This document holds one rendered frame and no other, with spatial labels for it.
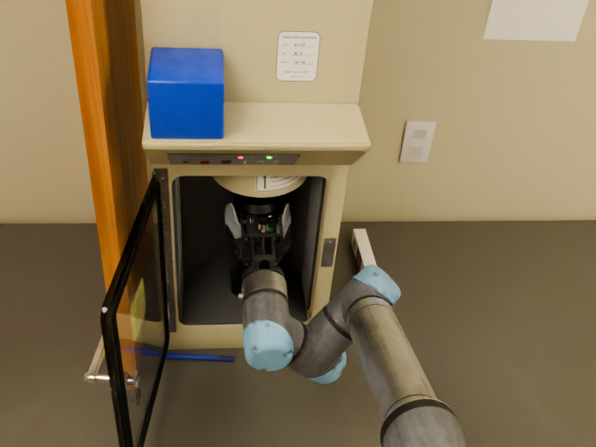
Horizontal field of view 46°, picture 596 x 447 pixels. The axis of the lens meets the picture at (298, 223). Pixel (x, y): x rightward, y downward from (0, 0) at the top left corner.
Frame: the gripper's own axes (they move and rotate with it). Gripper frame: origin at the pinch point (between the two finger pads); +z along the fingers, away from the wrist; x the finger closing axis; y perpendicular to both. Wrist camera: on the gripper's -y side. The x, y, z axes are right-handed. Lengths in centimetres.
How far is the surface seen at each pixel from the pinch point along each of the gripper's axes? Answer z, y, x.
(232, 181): -5.8, 12.2, 4.9
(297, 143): -19.2, 30.8, -3.5
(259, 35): -7.2, 40.7, 1.7
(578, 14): 35, 24, -69
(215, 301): -5.7, -19.7, 7.8
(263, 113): -11.6, 30.3, 0.8
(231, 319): -10.8, -19.3, 4.7
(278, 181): -6.6, 12.9, -2.9
